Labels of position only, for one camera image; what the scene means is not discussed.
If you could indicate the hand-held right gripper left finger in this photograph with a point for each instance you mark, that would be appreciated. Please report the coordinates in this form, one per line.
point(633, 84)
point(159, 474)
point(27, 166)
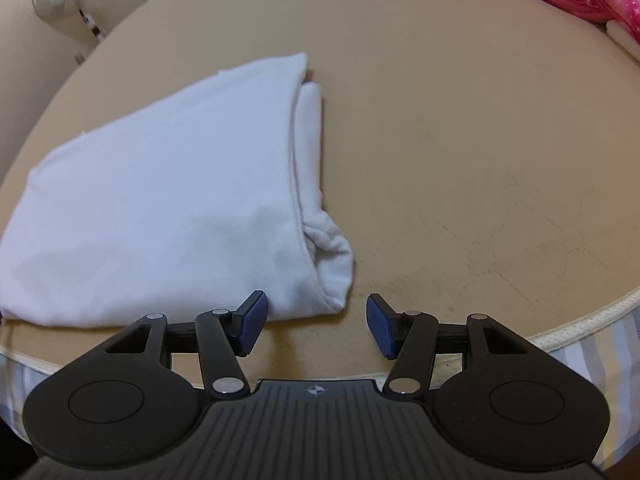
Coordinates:
point(252, 320)

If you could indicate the wall socket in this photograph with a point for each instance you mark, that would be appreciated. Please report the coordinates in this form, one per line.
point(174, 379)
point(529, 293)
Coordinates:
point(79, 57)

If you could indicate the white t-shirt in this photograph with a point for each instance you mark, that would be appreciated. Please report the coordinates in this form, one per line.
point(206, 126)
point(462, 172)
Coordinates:
point(175, 200)

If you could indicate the white pillow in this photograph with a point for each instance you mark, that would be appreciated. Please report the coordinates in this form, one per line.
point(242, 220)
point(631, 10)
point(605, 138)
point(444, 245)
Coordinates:
point(625, 40)

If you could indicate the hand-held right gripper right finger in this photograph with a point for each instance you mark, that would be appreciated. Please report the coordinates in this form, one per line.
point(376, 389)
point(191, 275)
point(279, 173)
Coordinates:
point(382, 322)

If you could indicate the striped bed sheet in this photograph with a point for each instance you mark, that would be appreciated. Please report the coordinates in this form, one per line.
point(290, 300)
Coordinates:
point(595, 355)

